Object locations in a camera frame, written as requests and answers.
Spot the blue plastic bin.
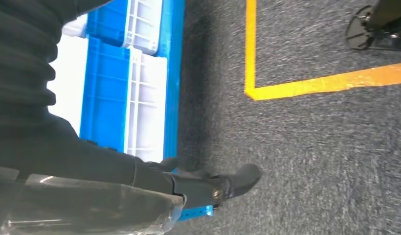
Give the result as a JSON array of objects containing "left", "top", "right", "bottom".
[
  {"left": 86, "top": 0, "right": 129, "bottom": 48},
  {"left": 79, "top": 35, "right": 132, "bottom": 153}
]

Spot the blue metal shelf rack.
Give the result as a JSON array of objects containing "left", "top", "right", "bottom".
[{"left": 158, "top": 0, "right": 215, "bottom": 223}]

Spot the person's leg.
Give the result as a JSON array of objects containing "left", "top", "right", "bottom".
[{"left": 367, "top": 0, "right": 401, "bottom": 28}]

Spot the yellow floor tape square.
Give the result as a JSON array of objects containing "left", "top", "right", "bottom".
[{"left": 244, "top": 0, "right": 401, "bottom": 101}]

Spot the white plastic bin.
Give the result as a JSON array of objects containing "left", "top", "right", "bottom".
[
  {"left": 124, "top": 47, "right": 169, "bottom": 163},
  {"left": 124, "top": 0, "right": 163, "bottom": 56},
  {"left": 62, "top": 13, "right": 89, "bottom": 39}
]

